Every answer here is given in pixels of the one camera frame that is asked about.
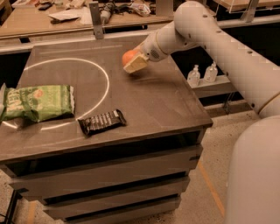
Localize right clear sanitizer bottle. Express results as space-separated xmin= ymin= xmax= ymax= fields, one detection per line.
xmin=204 ymin=62 xmax=218 ymax=82

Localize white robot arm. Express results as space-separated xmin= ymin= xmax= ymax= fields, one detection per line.
xmin=122 ymin=1 xmax=280 ymax=224

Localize black rxbar chocolate wrapper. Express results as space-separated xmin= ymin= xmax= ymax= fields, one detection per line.
xmin=78 ymin=109 xmax=127 ymax=137

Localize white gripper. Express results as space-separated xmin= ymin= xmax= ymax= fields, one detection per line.
xmin=123 ymin=32 xmax=167 ymax=74

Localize white papers on desk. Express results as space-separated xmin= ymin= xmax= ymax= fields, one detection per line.
xmin=49 ymin=10 xmax=80 ymax=22

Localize grey metal railing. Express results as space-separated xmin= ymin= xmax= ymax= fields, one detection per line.
xmin=0 ymin=1 xmax=280 ymax=55

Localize clear sanitizer bottle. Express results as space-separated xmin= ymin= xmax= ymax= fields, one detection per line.
xmin=187 ymin=65 xmax=200 ymax=88
xmin=204 ymin=62 xmax=218 ymax=82

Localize grey drawer cabinet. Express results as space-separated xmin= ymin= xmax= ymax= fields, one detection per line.
xmin=0 ymin=37 xmax=212 ymax=224

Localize green chip bag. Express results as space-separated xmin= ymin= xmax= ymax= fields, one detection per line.
xmin=0 ymin=84 xmax=74 ymax=123

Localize left clear sanitizer bottle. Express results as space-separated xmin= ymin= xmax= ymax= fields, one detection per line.
xmin=187 ymin=65 xmax=200 ymax=88

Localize wooden background desk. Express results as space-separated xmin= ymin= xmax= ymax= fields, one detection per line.
xmin=0 ymin=6 xmax=173 ymax=39

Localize orange fruit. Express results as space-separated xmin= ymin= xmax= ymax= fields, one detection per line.
xmin=122 ymin=50 xmax=138 ymax=67

